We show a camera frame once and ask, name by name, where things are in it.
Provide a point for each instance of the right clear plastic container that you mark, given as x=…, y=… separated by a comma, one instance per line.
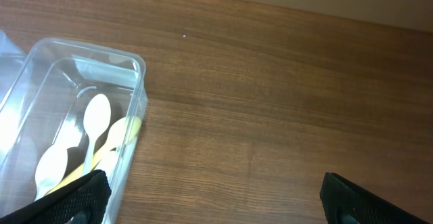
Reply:
x=45, y=106

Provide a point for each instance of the white spoon long handle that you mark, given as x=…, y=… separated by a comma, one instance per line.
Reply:
x=50, y=169

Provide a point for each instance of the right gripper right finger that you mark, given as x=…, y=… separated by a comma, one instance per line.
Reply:
x=346, y=202

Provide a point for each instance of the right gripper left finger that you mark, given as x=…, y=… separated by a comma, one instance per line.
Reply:
x=81, y=201

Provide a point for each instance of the white spoon wide handle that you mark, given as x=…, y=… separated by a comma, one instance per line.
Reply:
x=108, y=163

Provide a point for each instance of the left clear plastic container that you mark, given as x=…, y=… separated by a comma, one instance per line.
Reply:
x=12, y=59

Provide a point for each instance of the yellow plastic spoon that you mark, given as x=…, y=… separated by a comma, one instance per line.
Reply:
x=126, y=127

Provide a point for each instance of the clear plastic container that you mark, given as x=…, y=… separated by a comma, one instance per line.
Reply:
x=12, y=59
x=45, y=106

